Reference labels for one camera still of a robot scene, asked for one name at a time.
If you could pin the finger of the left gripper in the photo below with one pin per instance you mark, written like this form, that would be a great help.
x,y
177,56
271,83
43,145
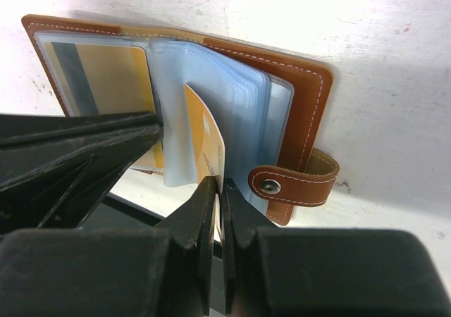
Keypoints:
x,y
23,129
57,183

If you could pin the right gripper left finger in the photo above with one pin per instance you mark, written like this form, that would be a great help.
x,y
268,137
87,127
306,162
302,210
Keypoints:
x,y
160,271

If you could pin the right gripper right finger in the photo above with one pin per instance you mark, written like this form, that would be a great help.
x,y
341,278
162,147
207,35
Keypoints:
x,y
273,271

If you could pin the gold card magnetic stripe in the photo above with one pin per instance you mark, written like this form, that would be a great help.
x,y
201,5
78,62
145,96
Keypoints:
x,y
98,79

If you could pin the gold card with chip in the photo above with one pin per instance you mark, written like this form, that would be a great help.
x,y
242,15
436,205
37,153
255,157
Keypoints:
x,y
208,147

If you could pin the brown leather card holder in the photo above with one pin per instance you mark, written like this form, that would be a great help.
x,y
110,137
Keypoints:
x,y
267,105

